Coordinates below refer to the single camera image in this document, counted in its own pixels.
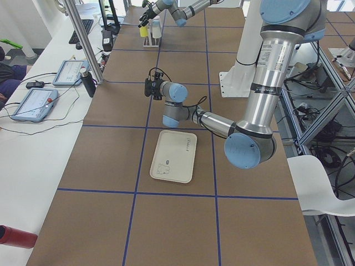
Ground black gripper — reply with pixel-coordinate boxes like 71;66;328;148
138;1;163;28
152;71;168;100

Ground yellow plastic cup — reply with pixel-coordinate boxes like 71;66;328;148
139;26;149;38

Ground pale green plastic cup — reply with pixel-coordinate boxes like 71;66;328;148
151;19;162;39

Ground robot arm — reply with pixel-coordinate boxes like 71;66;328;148
144;1;327;168
138;0;222;28

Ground black keyboard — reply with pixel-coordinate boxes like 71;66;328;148
68;18;94;45

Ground black water bottle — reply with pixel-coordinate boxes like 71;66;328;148
79;66;96;98

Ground cream plastic tray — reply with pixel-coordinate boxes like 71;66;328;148
150;130;197;183

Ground far blue teach pendant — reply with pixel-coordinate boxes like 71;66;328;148
52;60;89;86

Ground blue teach pendant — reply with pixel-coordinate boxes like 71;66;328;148
52;60;89;86
11;88;59;122

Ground black handheld device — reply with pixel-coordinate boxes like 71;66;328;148
26;81;45;89

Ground near blue teach pendant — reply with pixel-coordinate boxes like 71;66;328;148
11;88;59;122

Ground person in black jacket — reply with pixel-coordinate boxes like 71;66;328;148
1;63;31;109

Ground white chair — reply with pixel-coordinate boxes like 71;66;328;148
287;155;354;217

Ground red water bottle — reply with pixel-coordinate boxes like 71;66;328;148
1;225;38;249

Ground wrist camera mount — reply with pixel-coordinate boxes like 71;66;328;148
144;68;164;97

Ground white wire cup rack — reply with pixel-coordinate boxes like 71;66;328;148
143;19;162;48

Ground aluminium frame post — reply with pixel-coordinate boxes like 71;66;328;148
63;0;104;84

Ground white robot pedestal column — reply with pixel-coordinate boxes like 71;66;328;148
219;0;263;98

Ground green handled tool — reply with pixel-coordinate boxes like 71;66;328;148
0;39;23;49

